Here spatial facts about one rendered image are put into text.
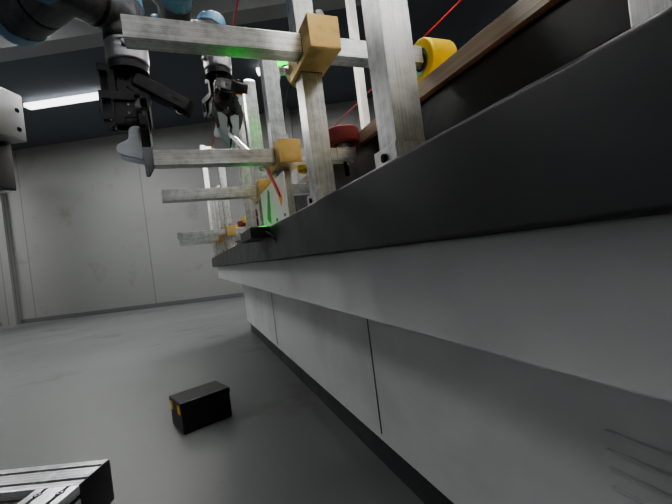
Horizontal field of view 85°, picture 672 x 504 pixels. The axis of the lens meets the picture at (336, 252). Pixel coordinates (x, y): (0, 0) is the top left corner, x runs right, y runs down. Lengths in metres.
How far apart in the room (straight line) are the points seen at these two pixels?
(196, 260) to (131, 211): 1.57
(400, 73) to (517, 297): 0.25
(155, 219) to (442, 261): 7.50
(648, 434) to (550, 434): 0.13
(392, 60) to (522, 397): 0.49
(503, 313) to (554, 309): 0.05
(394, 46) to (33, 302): 9.00
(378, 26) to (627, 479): 0.56
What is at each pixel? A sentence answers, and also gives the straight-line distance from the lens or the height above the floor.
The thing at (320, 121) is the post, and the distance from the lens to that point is 0.64.
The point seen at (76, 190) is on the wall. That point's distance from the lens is 8.67.
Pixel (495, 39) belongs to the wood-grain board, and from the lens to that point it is 0.60.
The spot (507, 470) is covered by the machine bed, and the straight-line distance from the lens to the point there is 0.72.
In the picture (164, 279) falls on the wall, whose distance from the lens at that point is 7.68.
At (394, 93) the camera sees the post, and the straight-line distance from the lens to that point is 0.40.
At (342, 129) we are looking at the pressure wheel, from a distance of 0.88.
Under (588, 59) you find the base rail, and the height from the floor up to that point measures 0.70.
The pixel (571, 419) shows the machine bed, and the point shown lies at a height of 0.37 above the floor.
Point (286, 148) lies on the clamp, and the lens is 0.80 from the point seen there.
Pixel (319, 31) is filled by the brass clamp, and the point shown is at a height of 0.94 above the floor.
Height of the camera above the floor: 0.62
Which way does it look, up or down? level
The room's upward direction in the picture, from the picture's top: 7 degrees counter-clockwise
